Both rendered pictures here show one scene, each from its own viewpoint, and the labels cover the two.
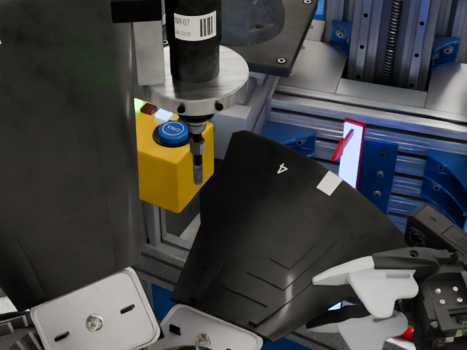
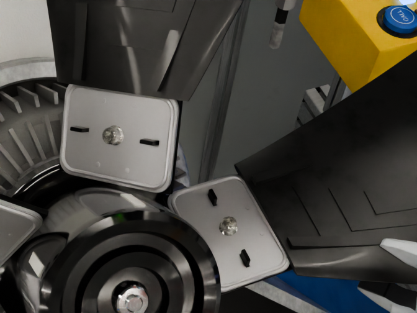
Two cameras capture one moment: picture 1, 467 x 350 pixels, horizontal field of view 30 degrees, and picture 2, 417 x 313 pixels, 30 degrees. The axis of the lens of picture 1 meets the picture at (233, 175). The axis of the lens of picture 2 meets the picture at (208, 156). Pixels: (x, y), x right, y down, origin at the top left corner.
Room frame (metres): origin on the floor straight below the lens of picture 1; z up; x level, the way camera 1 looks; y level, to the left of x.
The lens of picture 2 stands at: (0.18, -0.11, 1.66)
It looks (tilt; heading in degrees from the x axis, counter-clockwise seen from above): 51 degrees down; 29
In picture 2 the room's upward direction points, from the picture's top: 11 degrees clockwise
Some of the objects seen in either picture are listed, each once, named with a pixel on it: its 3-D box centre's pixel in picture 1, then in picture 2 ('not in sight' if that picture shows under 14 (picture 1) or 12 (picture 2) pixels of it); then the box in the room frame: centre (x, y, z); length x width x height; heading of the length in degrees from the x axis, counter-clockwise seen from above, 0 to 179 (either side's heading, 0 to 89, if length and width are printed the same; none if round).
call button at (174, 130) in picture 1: (173, 132); (400, 20); (0.91, 0.08, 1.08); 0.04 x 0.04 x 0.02
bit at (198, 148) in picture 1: (197, 154); (283, 9); (0.48, 0.03, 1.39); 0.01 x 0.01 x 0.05
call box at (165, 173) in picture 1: (146, 154); (367, 29); (0.93, 0.12, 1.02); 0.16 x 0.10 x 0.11; 62
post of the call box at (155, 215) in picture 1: (151, 207); (347, 84); (0.93, 0.12, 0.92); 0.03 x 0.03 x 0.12; 62
